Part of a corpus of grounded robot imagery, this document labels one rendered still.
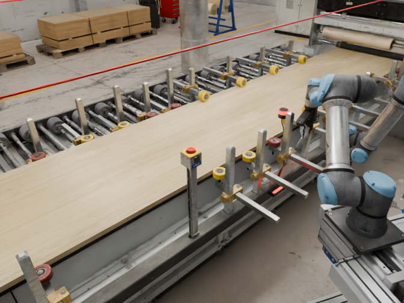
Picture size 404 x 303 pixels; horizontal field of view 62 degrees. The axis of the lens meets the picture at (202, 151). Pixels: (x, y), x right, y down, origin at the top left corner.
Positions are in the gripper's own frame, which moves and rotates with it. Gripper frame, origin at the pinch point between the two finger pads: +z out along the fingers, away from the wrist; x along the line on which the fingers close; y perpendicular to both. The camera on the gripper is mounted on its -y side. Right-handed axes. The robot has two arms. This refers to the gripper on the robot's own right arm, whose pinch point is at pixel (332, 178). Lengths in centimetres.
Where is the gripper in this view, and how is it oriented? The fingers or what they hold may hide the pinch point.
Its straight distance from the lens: 208.9
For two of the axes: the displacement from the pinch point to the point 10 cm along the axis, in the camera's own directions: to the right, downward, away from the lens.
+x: 7.4, -3.7, 5.6
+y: 6.7, 3.9, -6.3
